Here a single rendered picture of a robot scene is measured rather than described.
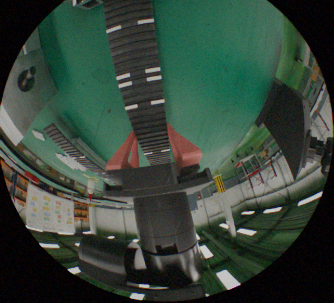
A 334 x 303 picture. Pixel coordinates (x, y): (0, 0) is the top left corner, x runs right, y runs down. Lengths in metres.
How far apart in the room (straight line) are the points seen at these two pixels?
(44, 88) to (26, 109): 0.04
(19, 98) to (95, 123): 0.15
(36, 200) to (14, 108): 2.87
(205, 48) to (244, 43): 0.08
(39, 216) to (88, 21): 3.09
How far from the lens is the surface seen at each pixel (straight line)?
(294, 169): 0.42
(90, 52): 0.15
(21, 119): 0.16
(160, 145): 0.18
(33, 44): 0.21
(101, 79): 0.15
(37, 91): 0.18
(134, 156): 0.15
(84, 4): 0.16
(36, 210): 3.04
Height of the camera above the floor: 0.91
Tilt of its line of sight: 39 degrees down
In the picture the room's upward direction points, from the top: 168 degrees clockwise
